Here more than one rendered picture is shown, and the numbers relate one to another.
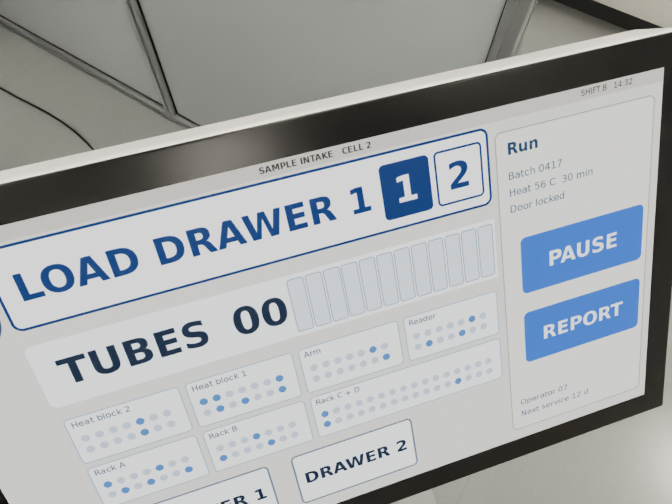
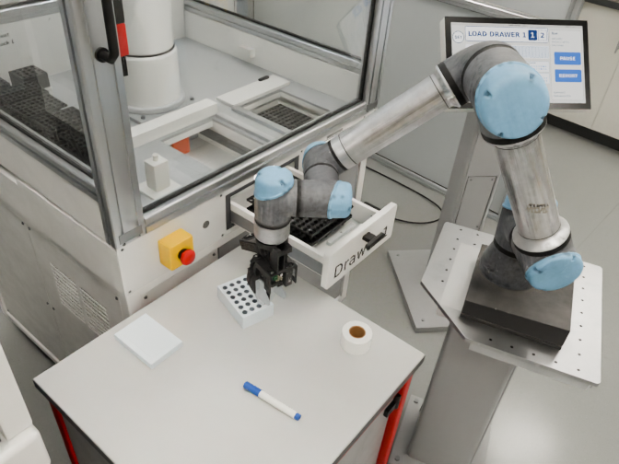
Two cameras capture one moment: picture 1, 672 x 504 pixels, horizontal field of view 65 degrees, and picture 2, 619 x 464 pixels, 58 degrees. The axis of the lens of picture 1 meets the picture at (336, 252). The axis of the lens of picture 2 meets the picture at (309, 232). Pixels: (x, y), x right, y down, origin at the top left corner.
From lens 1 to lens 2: 1.91 m
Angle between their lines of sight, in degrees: 25
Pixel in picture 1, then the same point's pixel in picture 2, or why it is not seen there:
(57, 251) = (475, 29)
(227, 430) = not seen: hidden behind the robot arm
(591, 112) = (567, 30)
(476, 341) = (543, 72)
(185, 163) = (497, 20)
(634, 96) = (577, 29)
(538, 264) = (557, 58)
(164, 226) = (492, 29)
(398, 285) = (529, 53)
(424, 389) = not seen: hidden behind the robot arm
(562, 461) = not seen: hidden behind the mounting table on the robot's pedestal
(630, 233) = (578, 58)
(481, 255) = (545, 52)
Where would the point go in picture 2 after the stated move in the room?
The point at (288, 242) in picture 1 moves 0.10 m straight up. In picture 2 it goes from (510, 39) to (519, 8)
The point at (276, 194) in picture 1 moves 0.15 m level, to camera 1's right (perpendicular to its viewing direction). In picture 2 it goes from (510, 29) to (555, 36)
